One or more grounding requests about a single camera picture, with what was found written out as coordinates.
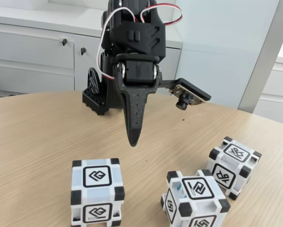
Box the white cube with zigzag glyph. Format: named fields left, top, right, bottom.
left=160, top=169, right=231, bottom=227

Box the white cube with looped glyph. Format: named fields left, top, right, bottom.
left=208, top=136, right=262, bottom=201

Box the white cube with arrowhead glyph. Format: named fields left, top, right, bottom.
left=70, top=157, right=126, bottom=225

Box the white cabinet with drawers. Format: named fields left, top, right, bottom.
left=0, top=0, right=182, bottom=97

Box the red white servo cable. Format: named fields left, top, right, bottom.
left=96, top=7, right=138, bottom=80
left=140, top=2, right=183, bottom=26

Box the grey metal post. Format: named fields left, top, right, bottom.
left=237, top=0, right=283, bottom=113

